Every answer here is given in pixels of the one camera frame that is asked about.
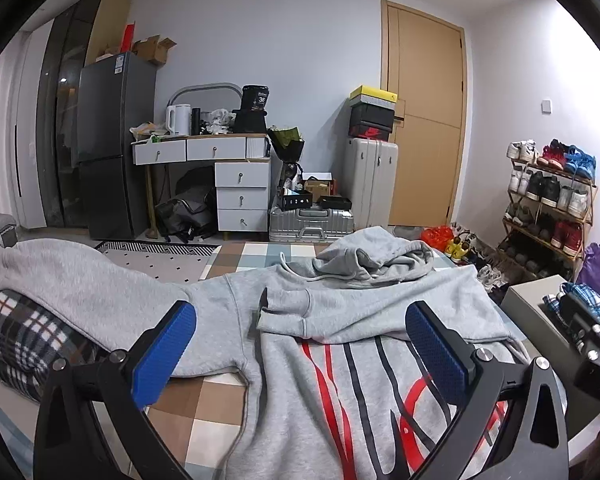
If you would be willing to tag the purple bag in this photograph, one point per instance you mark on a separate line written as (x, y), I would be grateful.
(590, 270)

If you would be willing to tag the white drawer desk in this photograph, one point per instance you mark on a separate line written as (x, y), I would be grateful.
(242, 172)

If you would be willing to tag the wall light switch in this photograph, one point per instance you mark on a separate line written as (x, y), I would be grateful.
(546, 106)

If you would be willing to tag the silver aluminium suitcase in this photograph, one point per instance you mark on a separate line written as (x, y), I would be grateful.
(313, 225)

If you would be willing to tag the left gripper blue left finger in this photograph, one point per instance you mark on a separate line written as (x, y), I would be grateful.
(69, 442)

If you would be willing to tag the stack of shoe boxes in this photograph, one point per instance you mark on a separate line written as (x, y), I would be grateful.
(371, 113)

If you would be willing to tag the white electric kettle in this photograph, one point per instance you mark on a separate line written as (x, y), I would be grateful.
(179, 119)

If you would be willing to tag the wooden shoe rack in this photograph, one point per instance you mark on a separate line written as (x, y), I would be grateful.
(546, 221)

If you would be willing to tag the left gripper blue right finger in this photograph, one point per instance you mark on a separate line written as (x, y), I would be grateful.
(532, 441)

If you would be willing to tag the wooden door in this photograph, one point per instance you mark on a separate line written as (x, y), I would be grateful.
(424, 62)

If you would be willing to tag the dotted floor rug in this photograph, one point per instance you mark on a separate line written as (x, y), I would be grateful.
(164, 262)

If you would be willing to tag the cardboard box on fridge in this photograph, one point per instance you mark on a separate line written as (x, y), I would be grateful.
(154, 49)

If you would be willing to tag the blue plaid cloth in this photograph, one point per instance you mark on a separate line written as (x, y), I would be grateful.
(582, 292)

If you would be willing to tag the black refrigerator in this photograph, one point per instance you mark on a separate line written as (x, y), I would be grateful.
(115, 95)

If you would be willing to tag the black backpack under desk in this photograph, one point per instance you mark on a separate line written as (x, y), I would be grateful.
(191, 211)

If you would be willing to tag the yellow shoes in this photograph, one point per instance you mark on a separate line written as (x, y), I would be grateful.
(457, 249)

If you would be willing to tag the grey hoodie with print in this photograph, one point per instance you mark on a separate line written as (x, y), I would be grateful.
(335, 389)

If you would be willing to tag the plaid blanket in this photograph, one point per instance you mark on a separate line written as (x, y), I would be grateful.
(31, 339)

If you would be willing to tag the orange plastic bag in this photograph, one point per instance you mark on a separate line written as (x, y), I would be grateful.
(437, 237)

